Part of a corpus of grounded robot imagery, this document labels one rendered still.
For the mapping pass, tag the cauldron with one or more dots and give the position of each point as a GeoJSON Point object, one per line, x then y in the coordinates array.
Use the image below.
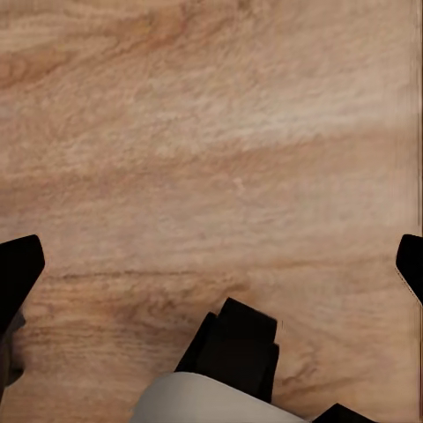
{"type": "Point", "coordinates": [8, 375]}

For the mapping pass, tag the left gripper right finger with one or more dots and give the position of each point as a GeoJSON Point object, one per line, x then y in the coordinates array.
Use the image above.
{"type": "Point", "coordinates": [410, 262]}

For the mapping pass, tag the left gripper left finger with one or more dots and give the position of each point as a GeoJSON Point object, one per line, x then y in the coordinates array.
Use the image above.
{"type": "Point", "coordinates": [21, 263]}

